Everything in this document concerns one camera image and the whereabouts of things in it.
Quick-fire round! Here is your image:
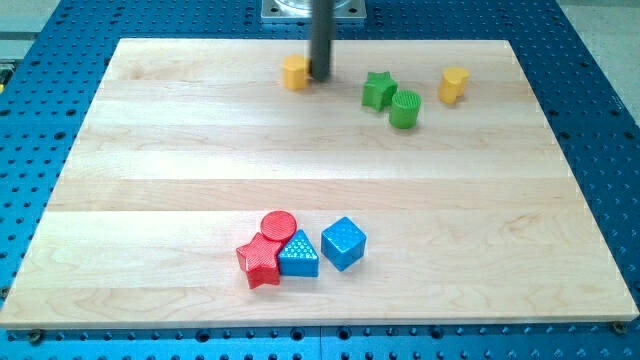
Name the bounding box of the yellow heart block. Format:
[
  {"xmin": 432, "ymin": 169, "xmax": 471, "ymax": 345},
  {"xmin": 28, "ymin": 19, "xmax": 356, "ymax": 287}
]
[{"xmin": 438, "ymin": 67, "xmax": 470, "ymax": 104}]

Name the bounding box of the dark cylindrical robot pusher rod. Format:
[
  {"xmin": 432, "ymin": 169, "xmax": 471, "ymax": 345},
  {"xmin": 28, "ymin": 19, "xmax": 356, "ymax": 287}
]
[{"xmin": 310, "ymin": 0, "xmax": 335, "ymax": 82}]

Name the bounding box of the board clamp screw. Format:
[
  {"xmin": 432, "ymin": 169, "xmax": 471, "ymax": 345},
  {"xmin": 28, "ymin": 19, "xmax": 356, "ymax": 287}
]
[
  {"xmin": 611, "ymin": 322, "xmax": 628, "ymax": 335},
  {"xmin": 26, "ymin": 329, "xmax": 44, "ymax": 345}
]

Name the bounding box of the red star block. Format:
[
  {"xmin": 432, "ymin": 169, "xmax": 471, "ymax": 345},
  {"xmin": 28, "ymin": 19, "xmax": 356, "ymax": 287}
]
[{"xmin": 236, "ymin": 233, "xmax": 283, "ymax": 289}]

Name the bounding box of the red cylinder block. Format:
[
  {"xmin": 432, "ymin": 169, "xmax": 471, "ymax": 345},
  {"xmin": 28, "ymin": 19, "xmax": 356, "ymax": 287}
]
[{"xmin": 260, "ymin": 210, "xmax": 297, "ymax": 242}]

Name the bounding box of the blue triangle block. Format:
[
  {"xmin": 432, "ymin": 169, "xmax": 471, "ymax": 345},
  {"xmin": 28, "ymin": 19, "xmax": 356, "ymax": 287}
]
[{"xmin": 278, "ymin": 229, "xmax": 319, "ymax": 277}]

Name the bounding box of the right board clamp screw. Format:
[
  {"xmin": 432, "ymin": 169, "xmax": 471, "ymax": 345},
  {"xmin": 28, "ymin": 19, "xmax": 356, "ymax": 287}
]
[{"xmin": 611, "ymin": 322, "xmax": 628, "ymax": 335}]

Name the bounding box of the green cylinder block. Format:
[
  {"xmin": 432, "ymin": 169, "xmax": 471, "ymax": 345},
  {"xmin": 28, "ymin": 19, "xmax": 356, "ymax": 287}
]
[{"xmin": 389, "ymin": 90, "xmax": 422, "ymax": 129}]

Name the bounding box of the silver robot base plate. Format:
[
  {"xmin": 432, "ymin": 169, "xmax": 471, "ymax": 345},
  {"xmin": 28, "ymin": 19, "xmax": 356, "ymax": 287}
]
[{"xmin": 260, "ymin": 0, "xmax": 367, "ymax": 23}]

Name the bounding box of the light wooden board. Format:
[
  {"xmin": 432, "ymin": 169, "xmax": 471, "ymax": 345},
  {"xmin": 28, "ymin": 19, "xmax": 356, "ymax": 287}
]
[{"xmin": 1, "ymin": 38, "xmax": 638, "ymax": 330}]

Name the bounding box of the blue cube block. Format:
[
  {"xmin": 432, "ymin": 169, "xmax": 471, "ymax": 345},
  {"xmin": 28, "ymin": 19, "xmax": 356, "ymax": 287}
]
[{"xmin": 321, "ymin": 217, "xmax": 367, "ymax": 272}]

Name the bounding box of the left board clamp screw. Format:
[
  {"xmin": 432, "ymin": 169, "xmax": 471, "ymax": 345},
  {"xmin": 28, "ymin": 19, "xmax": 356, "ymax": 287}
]
[{"xmin": 26, "ymin": 329, "xmax": 44, "ymax": 345}]

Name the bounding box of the yellow hexagon block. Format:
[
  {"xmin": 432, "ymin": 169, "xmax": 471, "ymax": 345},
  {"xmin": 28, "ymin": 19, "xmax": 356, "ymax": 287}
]
[{"xmin": 281, "ymin": 54, "xmax": 310, "ymax": 91}]

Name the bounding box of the green star block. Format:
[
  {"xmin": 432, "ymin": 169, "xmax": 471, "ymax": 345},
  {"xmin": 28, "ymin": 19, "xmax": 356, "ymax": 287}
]
[{"xmin": 361, "ymin": 71, "xmax": 398, "ymax": 112}]

